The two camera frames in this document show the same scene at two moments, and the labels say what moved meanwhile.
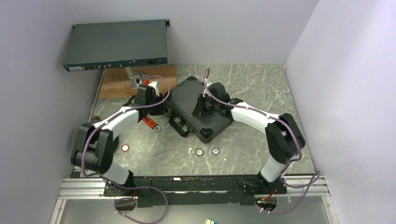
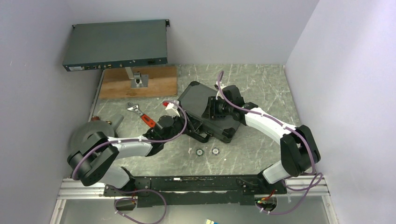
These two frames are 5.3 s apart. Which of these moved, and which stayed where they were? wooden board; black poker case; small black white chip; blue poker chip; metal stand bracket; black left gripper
Moved: black left gripper; black poker case
Stayed: small black white chip; metal stand bracket; wooden board; blue poker chip
